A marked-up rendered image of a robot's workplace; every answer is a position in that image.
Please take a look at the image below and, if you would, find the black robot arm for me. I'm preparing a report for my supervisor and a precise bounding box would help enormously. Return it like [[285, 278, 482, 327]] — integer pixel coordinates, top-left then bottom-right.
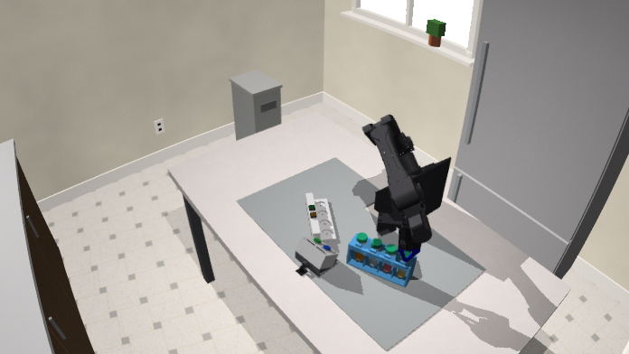
[[362, 114, 435, 244]]

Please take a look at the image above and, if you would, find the grey flat mat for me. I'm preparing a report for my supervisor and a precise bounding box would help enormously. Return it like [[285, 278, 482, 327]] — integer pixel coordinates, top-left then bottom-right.
[[236, 157, 486, 351]]

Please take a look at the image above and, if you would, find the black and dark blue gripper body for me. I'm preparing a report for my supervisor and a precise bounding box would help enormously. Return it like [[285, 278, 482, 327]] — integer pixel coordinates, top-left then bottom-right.
[[399, 220, 421, 251]]

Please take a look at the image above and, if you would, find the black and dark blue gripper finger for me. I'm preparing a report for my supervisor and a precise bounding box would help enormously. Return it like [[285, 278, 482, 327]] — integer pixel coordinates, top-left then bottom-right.
[[398, 247, 420, 262]]

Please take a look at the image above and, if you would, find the blue tube rack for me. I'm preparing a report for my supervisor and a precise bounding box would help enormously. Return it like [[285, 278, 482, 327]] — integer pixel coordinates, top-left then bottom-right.
[[346, 233, 418, 287]]

